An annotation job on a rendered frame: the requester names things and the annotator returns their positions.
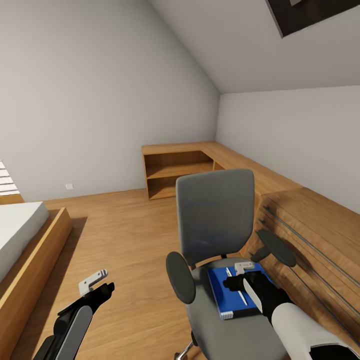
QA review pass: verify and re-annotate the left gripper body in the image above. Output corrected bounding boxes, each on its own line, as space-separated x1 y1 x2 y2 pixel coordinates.
84 283 112 312

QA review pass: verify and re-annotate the swivel chair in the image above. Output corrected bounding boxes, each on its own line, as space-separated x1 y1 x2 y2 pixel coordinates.
166 168 297 360

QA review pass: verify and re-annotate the folder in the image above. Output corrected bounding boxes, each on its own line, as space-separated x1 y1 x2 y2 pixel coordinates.
207 262 271 320

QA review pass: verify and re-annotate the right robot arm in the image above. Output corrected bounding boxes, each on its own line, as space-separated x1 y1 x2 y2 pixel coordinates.
222 261 360 360

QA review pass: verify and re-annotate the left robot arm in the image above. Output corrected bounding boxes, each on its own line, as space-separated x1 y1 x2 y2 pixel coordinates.
33 269 115 360

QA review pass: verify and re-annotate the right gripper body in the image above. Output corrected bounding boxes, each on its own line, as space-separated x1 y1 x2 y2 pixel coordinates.
227 274 246 293

